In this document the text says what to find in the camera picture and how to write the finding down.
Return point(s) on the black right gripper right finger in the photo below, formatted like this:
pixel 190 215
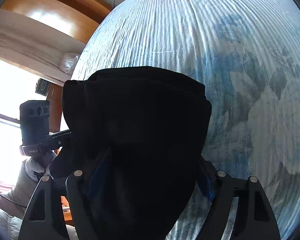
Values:
pixel 254 216

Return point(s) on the black hooded jacket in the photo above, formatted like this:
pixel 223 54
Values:
pixel 137 134

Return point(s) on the white gloved left hand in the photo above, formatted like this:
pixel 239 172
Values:
pixel 35 168

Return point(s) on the clear plastic bag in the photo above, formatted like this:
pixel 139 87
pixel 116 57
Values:
pixel 68 63

